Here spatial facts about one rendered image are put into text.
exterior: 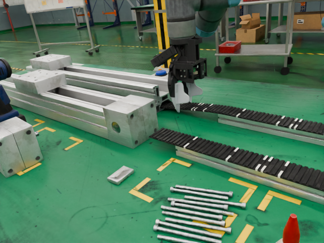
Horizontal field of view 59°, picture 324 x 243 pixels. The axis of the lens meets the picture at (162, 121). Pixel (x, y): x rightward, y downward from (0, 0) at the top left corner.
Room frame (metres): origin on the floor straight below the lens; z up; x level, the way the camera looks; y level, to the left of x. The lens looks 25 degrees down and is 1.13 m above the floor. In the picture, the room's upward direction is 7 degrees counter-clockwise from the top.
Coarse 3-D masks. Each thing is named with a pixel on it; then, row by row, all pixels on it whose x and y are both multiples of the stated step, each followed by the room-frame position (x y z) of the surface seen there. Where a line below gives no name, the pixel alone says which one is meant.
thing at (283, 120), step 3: (282, 117) 0.61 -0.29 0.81; (285, 117) 0.61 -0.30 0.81; (288, 117) 0.61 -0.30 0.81; (279, 120) 0.60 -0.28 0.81; (282, 120) 0.60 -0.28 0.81; (285, 120) 0.59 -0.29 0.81; (288, 120) 0.60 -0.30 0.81; (276, 123) 0.58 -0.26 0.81; (279, 123) 0.58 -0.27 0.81; (282, 123) 0.58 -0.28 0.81; (285, 123) 0.58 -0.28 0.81; (282, 126) 0.57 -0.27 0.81
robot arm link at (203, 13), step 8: (208, 0) 0.75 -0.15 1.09; (216, 0) 0.76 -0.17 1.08; (224, 0) 0.76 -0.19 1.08; (232, 0) 0.76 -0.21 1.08; (240, 0) 0.77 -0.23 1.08; (200, 8) 0.76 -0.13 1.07; (208, 8) 0.77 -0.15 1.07; (216, 8) 0.78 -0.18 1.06; (224, 8) 0.79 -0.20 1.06; (208, 16) 0.81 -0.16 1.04; (216, 16) 0.81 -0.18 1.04
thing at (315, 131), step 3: (318, 123) 0.56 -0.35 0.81; (321, 123) 0.56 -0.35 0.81; (318, 126) 0.54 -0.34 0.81; (321, 126) 0.55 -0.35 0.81; (315, 129) 0.53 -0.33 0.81; (318, 129) 0.54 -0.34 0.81; (321, 129) 0.53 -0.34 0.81; (312, 132) 0.53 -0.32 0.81; (315, 132) 0.52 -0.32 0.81; (318, 132) 0.52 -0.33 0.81; (321, 132) 0.52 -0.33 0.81
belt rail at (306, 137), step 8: (224, 120) 0.68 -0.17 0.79; (232, 120) 0.67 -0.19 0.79; (240, 120) 0.65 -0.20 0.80; (248, 120) 0.63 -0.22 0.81; (248, 128) 0.63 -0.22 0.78; (256, 128) 0.62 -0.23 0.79; (264, 128) 0.61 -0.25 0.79; (272, 128) 0.60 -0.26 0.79; (280, 128) 0.58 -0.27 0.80; (288, 128) 0.57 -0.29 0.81; (288, 136) 0.57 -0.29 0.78; (296, 136) 0.56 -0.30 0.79; (304, 136) 0.55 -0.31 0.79; (312, 136) 0.54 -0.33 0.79; (320, 136) 0.52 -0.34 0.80; (320, 144) 0.52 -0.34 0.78
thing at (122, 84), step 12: (72, 72) 1.12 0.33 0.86; (84, 72) 1.16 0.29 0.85; (96, 72) 1.10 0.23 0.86; (108, 72) 1.06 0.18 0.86; (120, 72) 1.03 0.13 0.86; (72, 84) 1.10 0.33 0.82; (84, 84) 1.04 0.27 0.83; (96, 84) 0.99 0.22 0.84; (108, 84) 0.96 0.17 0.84; (120, 84) 0.90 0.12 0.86; (132, 84) 0.87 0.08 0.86; (144, 84) 0.85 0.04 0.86; (156, 84) 0.89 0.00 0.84; (144, 96) 0.83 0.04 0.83; (156, 96) 0.81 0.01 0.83; (168, 96) 0.86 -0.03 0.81; (156, 108) 0.83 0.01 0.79
